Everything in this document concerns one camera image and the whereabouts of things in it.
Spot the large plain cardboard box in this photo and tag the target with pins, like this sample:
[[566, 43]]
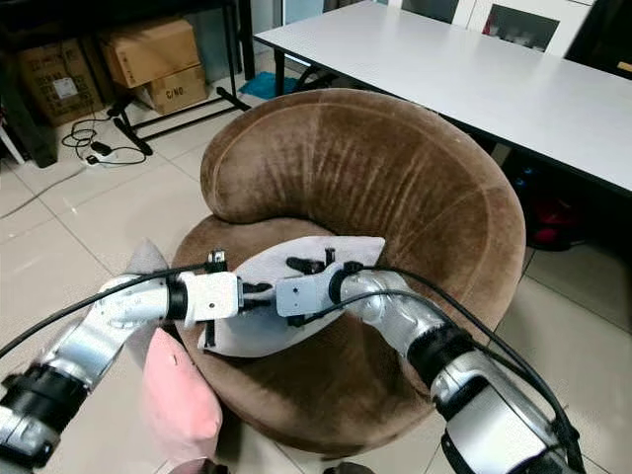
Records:
[[153, 49]]

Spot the white long table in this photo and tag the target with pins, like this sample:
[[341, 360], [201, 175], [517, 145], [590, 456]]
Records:
[[454, 79]]

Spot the white cabinet with glass doors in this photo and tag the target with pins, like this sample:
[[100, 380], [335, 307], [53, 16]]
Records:
[[479, 12]]

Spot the red object under table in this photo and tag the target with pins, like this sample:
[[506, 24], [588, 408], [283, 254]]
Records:
[[553, 217]]

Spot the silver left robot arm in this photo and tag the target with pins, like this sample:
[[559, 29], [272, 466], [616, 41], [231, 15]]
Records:
[[118, 326]]

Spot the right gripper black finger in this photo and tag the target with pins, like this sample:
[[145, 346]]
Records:
[[306, 266]]

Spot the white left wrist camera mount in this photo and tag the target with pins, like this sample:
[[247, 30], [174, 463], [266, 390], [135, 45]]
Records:
[[214, 298]]

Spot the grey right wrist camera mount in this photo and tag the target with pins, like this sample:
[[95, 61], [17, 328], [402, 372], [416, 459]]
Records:
[[303, 296]]

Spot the small printed cardboard box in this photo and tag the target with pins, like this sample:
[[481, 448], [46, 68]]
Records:
[[178, 89]]

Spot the cardboard box with white label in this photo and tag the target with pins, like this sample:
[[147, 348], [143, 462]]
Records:
[[59, 84]]

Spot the pink pillow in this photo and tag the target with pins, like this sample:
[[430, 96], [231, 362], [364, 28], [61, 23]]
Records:
[[183, 395]]

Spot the brown round sofa chair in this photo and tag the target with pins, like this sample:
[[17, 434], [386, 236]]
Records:
[[365, 168]]

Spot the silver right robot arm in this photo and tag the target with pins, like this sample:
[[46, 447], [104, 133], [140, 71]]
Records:
[[405, 316]]

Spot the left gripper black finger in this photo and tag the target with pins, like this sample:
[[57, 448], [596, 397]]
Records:
[[209, 334], [218, 263]]

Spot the blue mat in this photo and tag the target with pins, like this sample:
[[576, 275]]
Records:
[[257, 84]]

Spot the grey pillow with orange tag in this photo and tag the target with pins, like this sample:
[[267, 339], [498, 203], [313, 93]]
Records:
[[148, 259]]

